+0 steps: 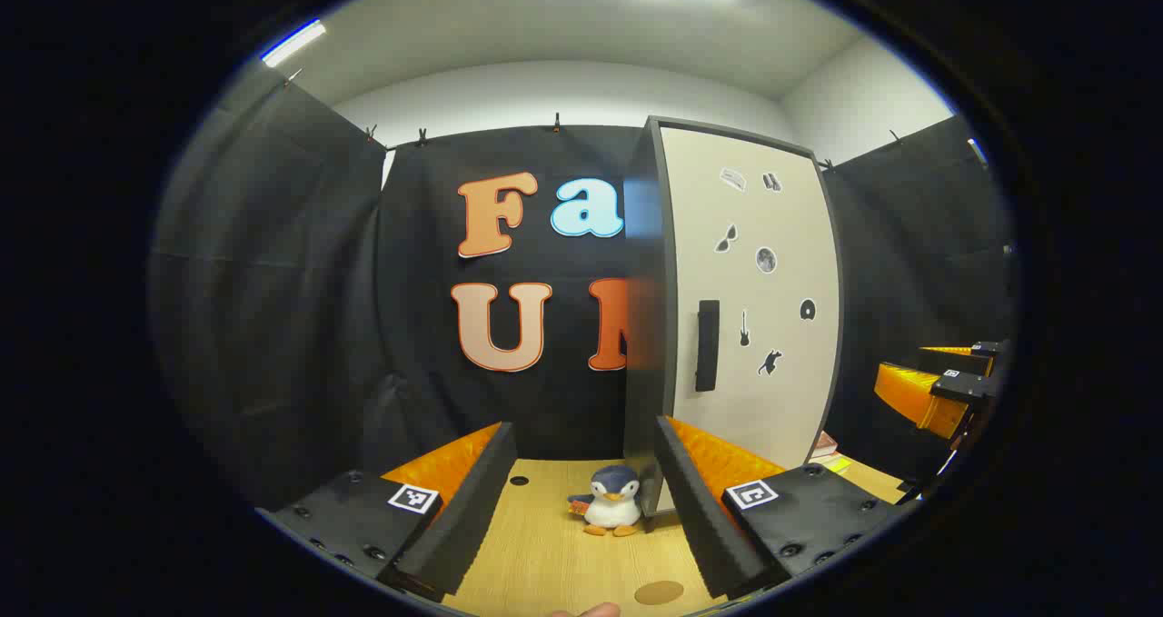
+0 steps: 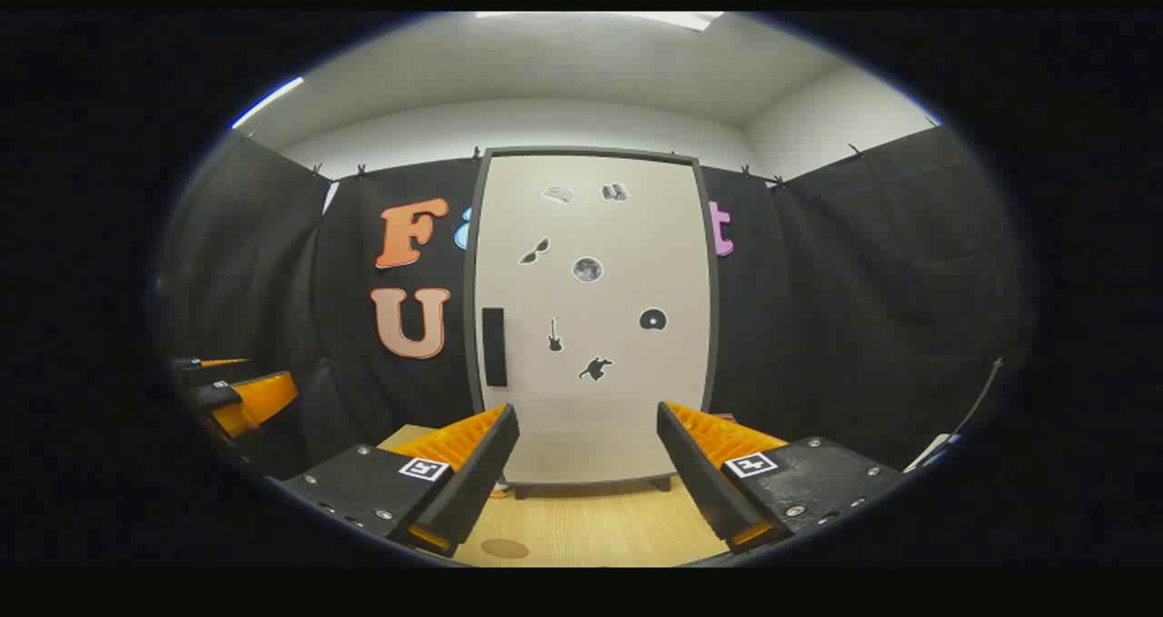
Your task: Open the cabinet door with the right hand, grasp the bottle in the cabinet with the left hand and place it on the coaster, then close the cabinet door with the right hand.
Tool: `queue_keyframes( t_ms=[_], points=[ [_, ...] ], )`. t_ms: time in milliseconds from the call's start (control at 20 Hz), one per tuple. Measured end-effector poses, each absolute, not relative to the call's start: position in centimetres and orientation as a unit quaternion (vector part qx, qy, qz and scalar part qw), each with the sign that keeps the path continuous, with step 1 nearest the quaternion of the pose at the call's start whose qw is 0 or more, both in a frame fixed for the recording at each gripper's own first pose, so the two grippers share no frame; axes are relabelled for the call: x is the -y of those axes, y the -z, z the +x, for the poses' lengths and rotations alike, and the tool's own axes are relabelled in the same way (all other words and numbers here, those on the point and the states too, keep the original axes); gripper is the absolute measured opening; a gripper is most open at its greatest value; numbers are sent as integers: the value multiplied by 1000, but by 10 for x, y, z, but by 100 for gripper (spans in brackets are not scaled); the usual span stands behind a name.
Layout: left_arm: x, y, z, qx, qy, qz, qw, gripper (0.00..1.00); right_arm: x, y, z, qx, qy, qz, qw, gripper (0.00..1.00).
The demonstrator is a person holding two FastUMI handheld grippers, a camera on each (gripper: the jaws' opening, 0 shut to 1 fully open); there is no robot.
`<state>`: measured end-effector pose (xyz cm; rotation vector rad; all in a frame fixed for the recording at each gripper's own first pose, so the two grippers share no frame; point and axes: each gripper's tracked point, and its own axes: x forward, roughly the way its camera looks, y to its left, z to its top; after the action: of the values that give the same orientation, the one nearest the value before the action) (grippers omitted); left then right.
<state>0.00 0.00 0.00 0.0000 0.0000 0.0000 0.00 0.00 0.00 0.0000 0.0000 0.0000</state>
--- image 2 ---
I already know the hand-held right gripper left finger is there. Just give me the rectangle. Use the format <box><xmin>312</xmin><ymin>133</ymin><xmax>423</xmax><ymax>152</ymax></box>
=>
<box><xmin>273</xmin><ymin>403</ymin><xmax>521</xmax><ymax>559</ymax></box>

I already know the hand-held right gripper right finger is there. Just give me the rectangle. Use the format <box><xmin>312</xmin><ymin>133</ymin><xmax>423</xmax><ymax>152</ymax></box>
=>
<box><xmin>656</xmin><ymin>401</ymin><xmax>905</xmax><ymax>554</ymax></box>

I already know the black cabinet door handle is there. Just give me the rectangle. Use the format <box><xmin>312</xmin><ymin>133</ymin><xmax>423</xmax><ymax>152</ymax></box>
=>
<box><xmin>482</xmin><ymin>307</ymin><xmax>508</xmax><ymax>388</ymax></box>

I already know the white cabinet door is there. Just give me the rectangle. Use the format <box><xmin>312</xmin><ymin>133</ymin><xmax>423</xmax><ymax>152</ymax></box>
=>
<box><xmin>472</xmin><ymin>154</ymin><xmax>714</xmax><ymax>486</ymax></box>

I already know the grey cabinet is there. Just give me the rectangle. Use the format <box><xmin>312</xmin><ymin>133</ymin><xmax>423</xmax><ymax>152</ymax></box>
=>
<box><xmin>462</xmin><ymin>146</ymin><xmax>723</xmax><ymax>500</ymax></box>

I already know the black backdrop cloth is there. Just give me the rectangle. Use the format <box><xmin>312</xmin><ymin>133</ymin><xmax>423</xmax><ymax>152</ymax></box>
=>
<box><xmin>154</xmin><ymin>126</ymin><xmax>1032</xmax><ymax>473</ymax></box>

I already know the ceiling light panel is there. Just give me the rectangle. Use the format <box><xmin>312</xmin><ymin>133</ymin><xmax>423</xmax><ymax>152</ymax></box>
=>
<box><xmin>230</xmin><ymin>75</ymin><xmax>305</xmax><ymax>130</ymax></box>
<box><xmin>472</xmin><ymin>11</ymin><xmax>726</xmax><ymax>34</ymax></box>

